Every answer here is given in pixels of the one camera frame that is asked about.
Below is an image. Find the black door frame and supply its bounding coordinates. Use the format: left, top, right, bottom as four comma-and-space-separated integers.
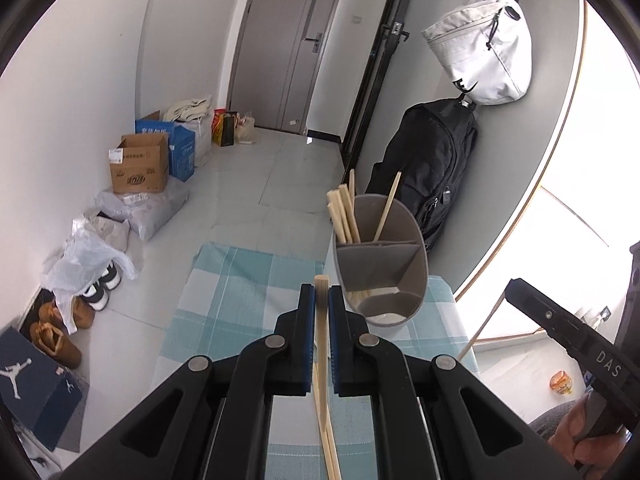
341, 0, 423, 188

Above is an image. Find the small clear plastic bag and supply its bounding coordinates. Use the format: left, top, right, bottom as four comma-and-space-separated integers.
235, 115, 257, 145

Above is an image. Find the white sling bag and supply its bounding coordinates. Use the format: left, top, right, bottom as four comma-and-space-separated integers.
420, 0, 533, 107

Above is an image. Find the small white parcel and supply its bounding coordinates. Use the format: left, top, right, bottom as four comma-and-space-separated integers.
82, 210, 132, 252

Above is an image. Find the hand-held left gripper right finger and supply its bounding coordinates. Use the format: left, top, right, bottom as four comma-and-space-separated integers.
327, 285, 583, 480

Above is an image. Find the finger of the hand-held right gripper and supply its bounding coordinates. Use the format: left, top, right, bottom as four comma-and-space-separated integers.
505, 277, 572, 352

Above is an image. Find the person's right leg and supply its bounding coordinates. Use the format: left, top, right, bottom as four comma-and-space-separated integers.
529, 402, 581, 436

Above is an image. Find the white divided utensil holder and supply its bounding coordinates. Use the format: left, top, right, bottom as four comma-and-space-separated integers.
331, 192, 430, 331

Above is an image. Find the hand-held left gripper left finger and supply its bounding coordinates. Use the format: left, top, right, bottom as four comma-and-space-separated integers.
60, 282, 317, 480

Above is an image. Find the black backpack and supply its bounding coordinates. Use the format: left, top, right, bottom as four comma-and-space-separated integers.
366, 99, 479, 254

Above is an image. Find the brown cardboard box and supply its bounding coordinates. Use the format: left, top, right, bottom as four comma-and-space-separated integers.
108, 132, 171, 195

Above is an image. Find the grey door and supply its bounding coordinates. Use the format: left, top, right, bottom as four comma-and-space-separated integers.
227, 0, 351, 136

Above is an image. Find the orange snack packet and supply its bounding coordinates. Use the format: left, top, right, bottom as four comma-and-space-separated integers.
549, 370, 574, 397

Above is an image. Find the person's right hand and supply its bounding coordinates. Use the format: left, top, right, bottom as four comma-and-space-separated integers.
547, 394, 636, 480

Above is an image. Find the crumpled white plastic bag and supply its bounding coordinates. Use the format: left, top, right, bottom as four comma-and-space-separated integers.
41, 216, 139, 335

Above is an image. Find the teal checked tablecloth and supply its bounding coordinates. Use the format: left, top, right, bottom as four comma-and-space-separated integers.
150, 242, 483, 480

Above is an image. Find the black and white sneaker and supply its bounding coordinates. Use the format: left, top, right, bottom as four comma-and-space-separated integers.
80, 282, 111, 312
97, 264, 124, 292

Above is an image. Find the navy shoe box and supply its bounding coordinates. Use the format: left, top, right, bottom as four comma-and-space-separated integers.
0, 326, 84, 453

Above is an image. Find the blue cardboard box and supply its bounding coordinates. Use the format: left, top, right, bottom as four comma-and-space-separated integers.
135, 118, 197, 183

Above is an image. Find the white cloth bag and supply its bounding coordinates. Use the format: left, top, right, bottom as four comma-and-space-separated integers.
164, 97, 214, 167

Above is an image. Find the grey plastic parcel bag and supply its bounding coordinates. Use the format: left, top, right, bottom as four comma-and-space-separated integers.
95, 186, 191, 242

